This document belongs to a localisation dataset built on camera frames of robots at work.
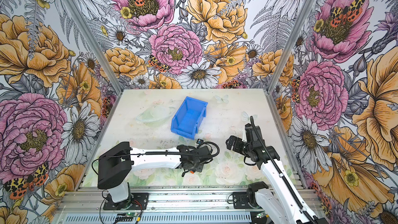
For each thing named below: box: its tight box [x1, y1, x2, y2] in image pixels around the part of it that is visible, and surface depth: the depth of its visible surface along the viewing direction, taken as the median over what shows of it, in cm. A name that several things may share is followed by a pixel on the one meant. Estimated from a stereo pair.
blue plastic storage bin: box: [170, 96, 209, 140], surface depth 104 cm
